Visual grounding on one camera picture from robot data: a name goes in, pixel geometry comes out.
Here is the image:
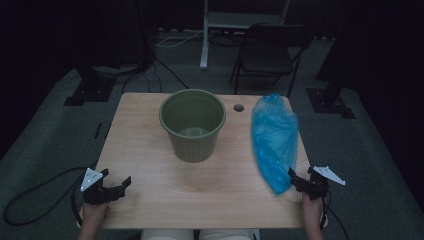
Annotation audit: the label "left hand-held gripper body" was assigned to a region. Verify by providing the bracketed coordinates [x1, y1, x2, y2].
[80, 167, 126, 206]

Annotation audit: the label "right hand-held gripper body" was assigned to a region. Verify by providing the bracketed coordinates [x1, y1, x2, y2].
[298, 165, 347, 201]

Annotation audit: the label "blue plastic bag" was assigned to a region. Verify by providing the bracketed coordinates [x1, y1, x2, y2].
[250, 92, 300, 196]

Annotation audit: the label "green plastic bin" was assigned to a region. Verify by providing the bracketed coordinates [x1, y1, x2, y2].
[158, 88, 227, 164]

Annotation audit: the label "person's left hand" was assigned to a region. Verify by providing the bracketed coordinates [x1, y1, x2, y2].
[79, 202, 110, 230]

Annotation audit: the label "person's right hand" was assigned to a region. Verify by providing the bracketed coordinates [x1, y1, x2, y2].
[301, 194, 329, 231]

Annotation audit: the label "black floor strip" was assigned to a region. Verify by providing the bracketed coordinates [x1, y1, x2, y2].
[93, 122, 104, 141]

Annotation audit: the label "black stand base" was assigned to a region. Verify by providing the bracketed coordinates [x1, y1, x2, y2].
[63, 65, 118, 107]
[305, 78, 356, 120]

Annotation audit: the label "black folding chair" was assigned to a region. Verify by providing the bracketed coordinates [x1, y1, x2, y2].
[229, 22, 315, 100]

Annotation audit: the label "black stand pole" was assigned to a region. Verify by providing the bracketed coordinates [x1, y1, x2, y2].
[132, 0, 157, 71]

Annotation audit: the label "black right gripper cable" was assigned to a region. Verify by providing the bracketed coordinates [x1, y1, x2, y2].
[320, 191, 351, 240]

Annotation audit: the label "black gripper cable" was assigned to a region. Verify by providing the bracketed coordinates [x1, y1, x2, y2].
[320, 191, 351, 240]
[2, 161, 99, 228]

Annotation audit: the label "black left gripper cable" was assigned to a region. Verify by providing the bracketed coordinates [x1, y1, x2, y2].
[2, 161, 99, 228]

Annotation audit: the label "black floor cables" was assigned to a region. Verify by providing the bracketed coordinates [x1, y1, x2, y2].
[120, 57, 192, 95]

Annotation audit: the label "white floor cable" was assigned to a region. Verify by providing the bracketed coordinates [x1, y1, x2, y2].
[154, 29, 206, 49]

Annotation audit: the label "white metal desk frame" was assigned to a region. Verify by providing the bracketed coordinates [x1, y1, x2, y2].
[198, 0, 292, 71]

